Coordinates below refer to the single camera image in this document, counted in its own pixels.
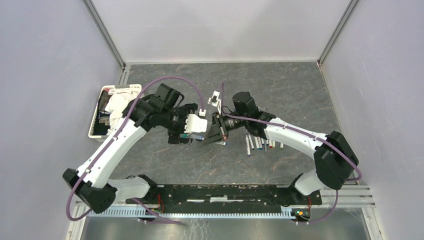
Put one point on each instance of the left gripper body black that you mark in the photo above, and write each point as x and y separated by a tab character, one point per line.
177	124

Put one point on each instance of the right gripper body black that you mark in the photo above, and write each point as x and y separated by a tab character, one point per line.
232	123

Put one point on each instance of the black gel pen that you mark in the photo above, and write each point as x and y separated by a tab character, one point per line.
256	142

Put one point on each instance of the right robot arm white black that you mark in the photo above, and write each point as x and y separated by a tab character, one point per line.
335	162

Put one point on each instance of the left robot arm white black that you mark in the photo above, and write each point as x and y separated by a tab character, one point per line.
91	181

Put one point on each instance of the white crumpled cloth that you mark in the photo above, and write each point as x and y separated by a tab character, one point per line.
116	104

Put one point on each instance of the white plastic basket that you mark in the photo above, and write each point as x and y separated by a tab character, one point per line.
99	128

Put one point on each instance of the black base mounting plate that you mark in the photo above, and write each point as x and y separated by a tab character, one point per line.
227	199

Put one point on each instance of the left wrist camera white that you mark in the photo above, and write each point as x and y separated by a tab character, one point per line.
196	123

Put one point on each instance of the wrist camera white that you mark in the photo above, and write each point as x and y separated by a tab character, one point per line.
216	101
196	123

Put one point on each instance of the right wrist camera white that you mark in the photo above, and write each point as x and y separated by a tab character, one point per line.
216	101

